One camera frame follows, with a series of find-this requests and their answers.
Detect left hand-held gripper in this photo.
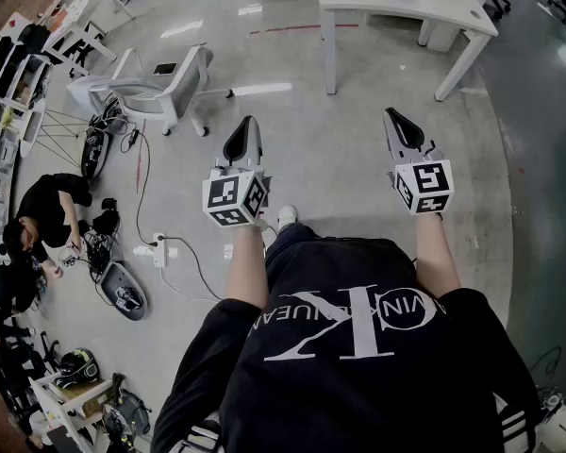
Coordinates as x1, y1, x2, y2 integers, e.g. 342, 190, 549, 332
202, 115, 273, 229

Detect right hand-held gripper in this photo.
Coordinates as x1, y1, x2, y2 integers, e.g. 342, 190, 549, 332
383, 108, 455, 217

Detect person's right forearm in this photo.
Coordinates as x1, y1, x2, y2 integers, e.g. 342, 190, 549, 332
413, 212, 462, 300

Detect person's left forearm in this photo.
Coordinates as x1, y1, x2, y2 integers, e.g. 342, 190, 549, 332
224, 224, 270, 311

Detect white office chair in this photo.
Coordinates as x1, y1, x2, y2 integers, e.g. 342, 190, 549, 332
68, 44, 232, 137

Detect person's white shoe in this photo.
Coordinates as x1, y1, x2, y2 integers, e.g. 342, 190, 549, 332
277, 205, 298, 235

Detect person's dark trousers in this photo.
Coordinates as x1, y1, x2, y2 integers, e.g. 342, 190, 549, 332
263, 222, 325, 277

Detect white drawer cabinet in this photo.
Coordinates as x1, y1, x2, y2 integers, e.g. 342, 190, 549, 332
417, 16, 463, 53

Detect white desk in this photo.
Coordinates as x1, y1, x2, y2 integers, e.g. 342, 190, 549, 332
314, 0, 500, 103

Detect white power strip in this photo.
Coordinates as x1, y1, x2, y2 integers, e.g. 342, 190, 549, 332
152, 232, 168, 268

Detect grey oval equipment case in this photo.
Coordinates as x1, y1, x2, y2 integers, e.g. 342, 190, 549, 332
80, 125, 112, 181
97, 260, 149, 323

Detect white round side table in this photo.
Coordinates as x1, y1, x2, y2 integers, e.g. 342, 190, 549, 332
18, 96, 92, 160

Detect white shelf unit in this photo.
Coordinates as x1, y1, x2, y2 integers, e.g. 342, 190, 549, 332
0, 11, 53, 235

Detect person's black printed t-shirt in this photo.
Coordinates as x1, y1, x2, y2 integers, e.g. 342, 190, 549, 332
150, 236, 543, 453

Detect black and yellow helmet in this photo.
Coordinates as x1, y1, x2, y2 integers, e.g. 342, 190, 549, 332
55, 346, 100, 390

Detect black backpack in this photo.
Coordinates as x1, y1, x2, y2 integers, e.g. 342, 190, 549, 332
101, 387, 153, 448

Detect white low cart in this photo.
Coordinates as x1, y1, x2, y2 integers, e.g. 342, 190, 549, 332
27, 374, 120, 453

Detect black power cable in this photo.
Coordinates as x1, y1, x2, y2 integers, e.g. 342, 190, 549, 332
120, 128, 158, 248

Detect tangle of black cables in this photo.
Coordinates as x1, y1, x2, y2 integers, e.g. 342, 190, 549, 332
81, 198, 120, 274

